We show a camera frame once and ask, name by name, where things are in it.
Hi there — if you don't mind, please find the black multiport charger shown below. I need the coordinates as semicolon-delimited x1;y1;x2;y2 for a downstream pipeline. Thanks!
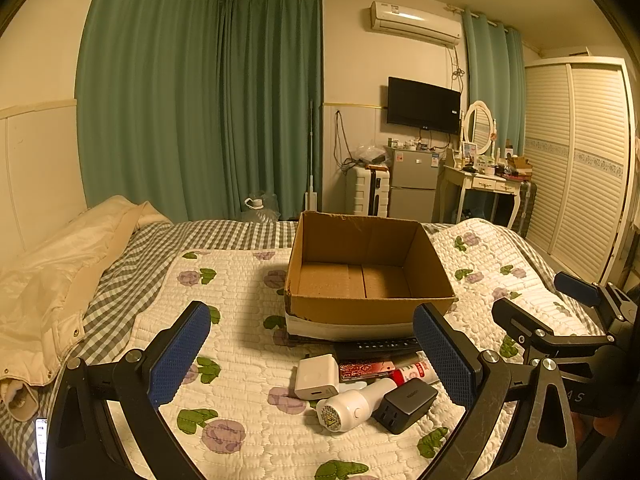
373;378;438;434

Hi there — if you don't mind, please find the white phone at edge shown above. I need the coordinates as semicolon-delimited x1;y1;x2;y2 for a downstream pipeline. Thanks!
35;418;48;480

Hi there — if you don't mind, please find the brown cardboard box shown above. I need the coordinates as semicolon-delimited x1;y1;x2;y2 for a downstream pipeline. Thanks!
284;211;456;341

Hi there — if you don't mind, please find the white handheld fabric shaver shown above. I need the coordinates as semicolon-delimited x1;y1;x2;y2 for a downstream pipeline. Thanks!
316;378;397;432

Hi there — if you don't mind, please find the white dressing table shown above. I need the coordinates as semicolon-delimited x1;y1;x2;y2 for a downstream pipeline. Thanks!
434;165;522;229

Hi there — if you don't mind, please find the white wall air conditioner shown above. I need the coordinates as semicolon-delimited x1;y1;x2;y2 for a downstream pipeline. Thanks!
370;1;462;47

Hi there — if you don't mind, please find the red white cylindrical bottle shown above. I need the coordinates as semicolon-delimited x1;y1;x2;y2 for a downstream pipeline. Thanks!
390;359;438;386

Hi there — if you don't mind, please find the black remote control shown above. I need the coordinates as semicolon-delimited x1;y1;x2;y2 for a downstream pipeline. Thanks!
334;338;421;354

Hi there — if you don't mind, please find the operator hand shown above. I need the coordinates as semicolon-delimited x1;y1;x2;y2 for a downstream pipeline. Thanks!
570;410;639;453

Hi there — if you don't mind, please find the white square power adapter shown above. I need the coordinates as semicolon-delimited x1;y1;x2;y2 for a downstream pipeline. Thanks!
294;354;340;401

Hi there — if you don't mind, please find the black wall television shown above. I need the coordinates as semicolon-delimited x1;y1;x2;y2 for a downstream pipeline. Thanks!
387;77;461;134

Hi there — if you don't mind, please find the white suitcase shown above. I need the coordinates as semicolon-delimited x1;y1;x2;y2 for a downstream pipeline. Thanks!
345;165;390;218

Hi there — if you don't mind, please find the red patterned box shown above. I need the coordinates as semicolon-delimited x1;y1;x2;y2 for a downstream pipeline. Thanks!
338;351;425;382

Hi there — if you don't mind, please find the white louvered wardrobe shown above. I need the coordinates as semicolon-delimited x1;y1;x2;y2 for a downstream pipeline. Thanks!
524;56;634;283

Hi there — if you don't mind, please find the silver small refrigerator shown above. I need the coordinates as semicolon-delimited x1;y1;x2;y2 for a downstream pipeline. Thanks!
387;148;439;223

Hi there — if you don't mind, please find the large green curtain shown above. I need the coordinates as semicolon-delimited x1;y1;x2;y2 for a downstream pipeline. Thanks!
75;0;323;221

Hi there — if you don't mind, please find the oval white vanity mirror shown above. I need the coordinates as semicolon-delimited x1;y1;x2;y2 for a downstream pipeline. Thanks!
462;101;495;155

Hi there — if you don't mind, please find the grey checkered bedsheet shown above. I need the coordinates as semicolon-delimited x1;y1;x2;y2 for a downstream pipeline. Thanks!
0;219;601;480

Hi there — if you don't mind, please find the clear water jug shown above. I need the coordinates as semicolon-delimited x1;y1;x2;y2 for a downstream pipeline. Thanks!
241;192;280;223

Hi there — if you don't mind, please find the green curtain by wardrobe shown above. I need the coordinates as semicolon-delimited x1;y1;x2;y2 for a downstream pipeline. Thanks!
461;9;526;155

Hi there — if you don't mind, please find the white mop stick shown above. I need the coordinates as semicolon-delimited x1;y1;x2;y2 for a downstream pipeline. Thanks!
304;100;318;211

